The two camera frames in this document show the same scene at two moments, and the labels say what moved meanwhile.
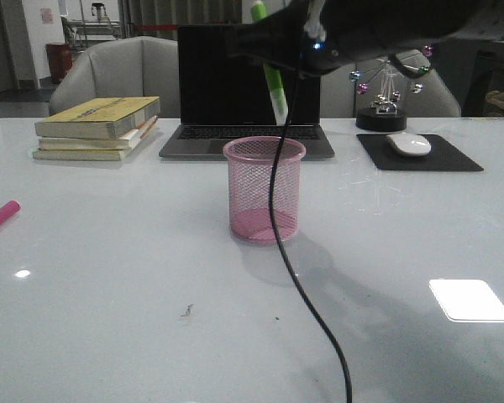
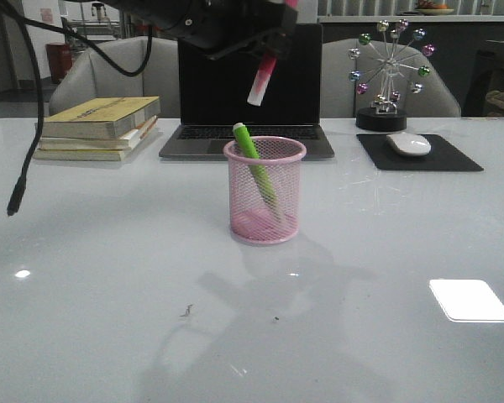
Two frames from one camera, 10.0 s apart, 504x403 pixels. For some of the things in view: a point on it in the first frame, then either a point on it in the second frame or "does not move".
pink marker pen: [1, 216] to [267, 62]
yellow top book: [97, 117] does not move
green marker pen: [272, 74] to [254, 159]
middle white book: [123, 142] does not move
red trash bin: [60, 57] does not move
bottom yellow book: [91, 155] does not move
